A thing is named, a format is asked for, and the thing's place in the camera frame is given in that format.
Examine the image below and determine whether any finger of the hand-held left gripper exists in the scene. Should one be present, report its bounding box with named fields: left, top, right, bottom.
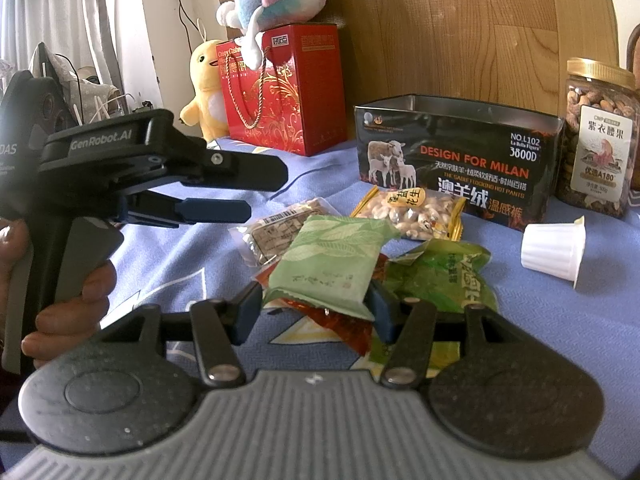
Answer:
left=117, top=191, right=252, bottom=226
left=165, top=147, right=289, bottom=192

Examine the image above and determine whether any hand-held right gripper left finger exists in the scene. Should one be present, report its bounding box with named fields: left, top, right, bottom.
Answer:
left=100, top=282, right=266, bottom=388

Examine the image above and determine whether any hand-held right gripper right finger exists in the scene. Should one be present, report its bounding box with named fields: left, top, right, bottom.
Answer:
left=364, top=282, right=508, bottom=388

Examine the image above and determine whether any dark green snack packet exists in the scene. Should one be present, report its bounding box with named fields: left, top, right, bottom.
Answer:
left=370, top=239, right=501, bottom=376

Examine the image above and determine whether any light green snack packet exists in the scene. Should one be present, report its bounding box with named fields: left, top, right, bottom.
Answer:
left=263, top=214, right=401, bottom=318

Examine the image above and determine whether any black tin box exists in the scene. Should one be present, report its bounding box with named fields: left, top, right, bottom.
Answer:
left=353, top=93, right=566, bottom=223

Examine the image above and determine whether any person's left hand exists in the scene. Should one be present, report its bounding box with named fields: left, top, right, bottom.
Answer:
left=0, top=217, right=118, bottom=376

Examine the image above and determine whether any red snack packet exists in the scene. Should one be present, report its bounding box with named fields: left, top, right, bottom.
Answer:
left=252, top=255, right=386, bottom=356

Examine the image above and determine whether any clear pumpkin seed packet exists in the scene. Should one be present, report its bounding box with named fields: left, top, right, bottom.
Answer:
left=229, top=197, right=336, bottom=267

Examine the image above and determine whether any yellow chick plush toy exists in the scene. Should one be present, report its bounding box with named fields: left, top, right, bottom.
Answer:
left=180, top=25, right=236, bottom=143

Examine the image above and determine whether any grey patterned cloth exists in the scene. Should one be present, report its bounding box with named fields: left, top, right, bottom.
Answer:
left=50, top=52, right=123, bottom=113

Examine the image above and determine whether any red gift box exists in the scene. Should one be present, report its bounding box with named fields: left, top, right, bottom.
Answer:
left=216, top=23, right=348, bottom=157

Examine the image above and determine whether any yellow peanut packet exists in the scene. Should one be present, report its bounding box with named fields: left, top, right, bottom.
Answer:
left=349, top=185, right=467, bottom=243

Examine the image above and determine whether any blue printed bedsheet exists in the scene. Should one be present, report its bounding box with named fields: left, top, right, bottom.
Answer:
left=97, top=137, right=640, bottom=461

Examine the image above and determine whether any white curtain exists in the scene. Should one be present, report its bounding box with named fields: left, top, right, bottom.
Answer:
left=0, top=0, right=146, bottom=91

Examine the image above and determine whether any white jelly cup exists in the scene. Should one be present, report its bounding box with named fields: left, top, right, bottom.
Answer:
left=520, top=216, right=587, bottom=291

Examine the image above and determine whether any clear nut jar gold lid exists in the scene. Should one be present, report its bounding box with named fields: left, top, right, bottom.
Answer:
left=557, top=57, right=640, bottom=218

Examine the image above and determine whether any wooden headboard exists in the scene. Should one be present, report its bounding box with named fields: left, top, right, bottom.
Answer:
left=214, top=0, right=623, bottom=126

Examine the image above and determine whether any black wall cable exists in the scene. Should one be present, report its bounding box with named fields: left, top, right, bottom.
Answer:
left=165, top=0, right=202, bottom=48

